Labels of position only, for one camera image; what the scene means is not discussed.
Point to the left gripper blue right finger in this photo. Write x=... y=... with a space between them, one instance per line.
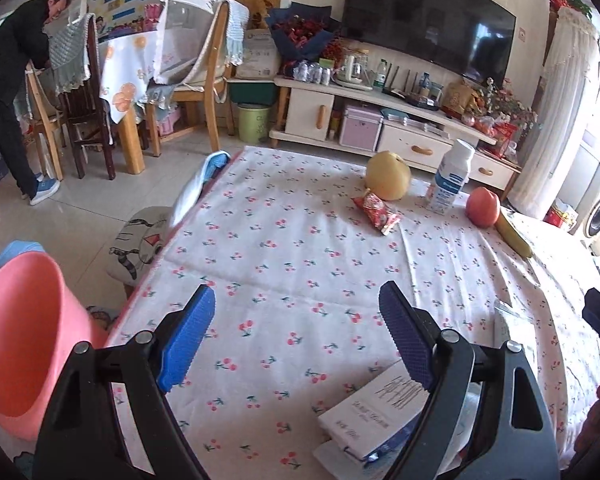
x=410 y=336

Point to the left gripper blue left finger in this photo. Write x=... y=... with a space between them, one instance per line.
x=180 y=335

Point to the red snack wrapper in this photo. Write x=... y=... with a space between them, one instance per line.
x=382 y=217

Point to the pink plastic trash bucket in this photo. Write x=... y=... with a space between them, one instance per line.
x=40 y=322

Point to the cat print cushion stool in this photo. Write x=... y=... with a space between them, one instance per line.
x=135 y=247

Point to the cherry print tablecloth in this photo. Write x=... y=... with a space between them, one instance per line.
x=296 y=269

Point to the yellow banana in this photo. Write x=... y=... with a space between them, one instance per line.
x=512 y=238

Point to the red apple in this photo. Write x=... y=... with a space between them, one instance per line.
x=483 y=207

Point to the yellow pear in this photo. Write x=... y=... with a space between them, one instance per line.
x=388 y=176

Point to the white milk bottle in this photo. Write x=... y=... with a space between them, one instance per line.
x=452 y=173

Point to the blue round stool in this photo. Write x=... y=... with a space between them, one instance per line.
x=17 y=248

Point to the pink storage box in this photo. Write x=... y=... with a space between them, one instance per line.
x=360 y=127

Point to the green waste bin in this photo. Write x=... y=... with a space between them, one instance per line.
x=253 y=122

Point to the cream tv cabinet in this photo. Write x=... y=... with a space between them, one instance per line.
x=311 y=114

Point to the light wooden chair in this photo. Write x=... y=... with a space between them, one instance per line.
x=203 y=83

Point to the dark wooden chair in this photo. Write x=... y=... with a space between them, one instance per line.
x=75 y=63

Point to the glass electric kettle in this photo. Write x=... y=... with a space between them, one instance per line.
x=353 y=71

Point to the dining table with orange cloth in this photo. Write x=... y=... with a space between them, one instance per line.
x=126 y=67

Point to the red flower bouquet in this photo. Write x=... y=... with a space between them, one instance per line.
x=302 y=32

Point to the black flat television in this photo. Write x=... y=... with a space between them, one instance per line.
x=472 y=38

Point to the white lace curtain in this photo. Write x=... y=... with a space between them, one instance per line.
x=571 y=78

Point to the person in black clothes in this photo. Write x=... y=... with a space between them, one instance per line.
x=23 y=42

